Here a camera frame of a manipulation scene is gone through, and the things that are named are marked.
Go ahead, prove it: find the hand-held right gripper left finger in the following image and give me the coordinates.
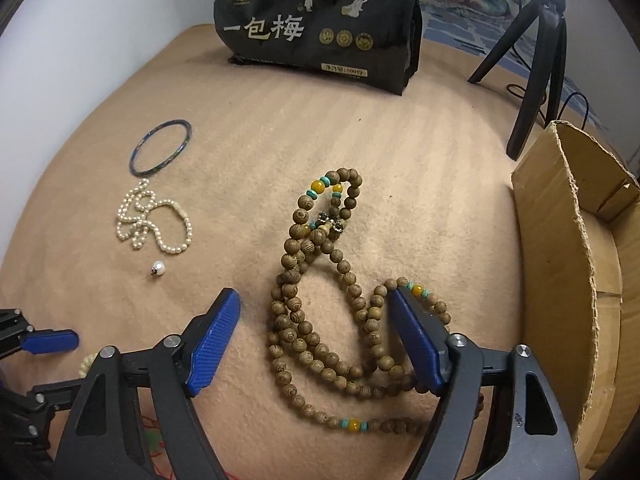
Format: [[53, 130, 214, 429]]
[[52, 287, 242, 480]]

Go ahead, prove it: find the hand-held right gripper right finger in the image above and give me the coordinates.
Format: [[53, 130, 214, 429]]
[[387, 287, 583, 480]]

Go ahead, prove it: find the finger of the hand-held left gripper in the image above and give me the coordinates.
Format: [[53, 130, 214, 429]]
[[0, 309, 80, 360], [0, 379, 86, 448]]

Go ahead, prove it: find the brown wooden bead necklace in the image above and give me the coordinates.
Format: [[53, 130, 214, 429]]
[[269, 167, 486, 436]]

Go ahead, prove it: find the cardboard box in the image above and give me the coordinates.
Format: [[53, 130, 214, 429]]
[[510, 119, 640, 472]]

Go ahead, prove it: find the tan blanket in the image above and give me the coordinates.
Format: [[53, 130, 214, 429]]
[[0, 22, 640, 480]]

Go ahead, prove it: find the dark blue bangle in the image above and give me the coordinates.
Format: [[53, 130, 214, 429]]
[[130, 118, 193, 178]]

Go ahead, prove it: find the black tripod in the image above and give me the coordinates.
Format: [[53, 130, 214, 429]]
[[467, 0, 569, 162]]

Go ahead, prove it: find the black snack bag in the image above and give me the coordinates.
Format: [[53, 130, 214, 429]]
[[213, 0, 424, 96]]

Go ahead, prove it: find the blue printed cloth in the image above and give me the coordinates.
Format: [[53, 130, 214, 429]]
[[417, 0, 640, 173]]

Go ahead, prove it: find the red string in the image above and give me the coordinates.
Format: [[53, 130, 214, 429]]
[[136, 400, 168, 480]]

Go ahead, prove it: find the white pearl necklace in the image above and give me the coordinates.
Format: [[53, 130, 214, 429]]
[[115, 178, 194, 256]]

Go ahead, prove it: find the black cable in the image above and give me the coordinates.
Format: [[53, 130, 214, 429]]
[[507, 82, 591, 133]]

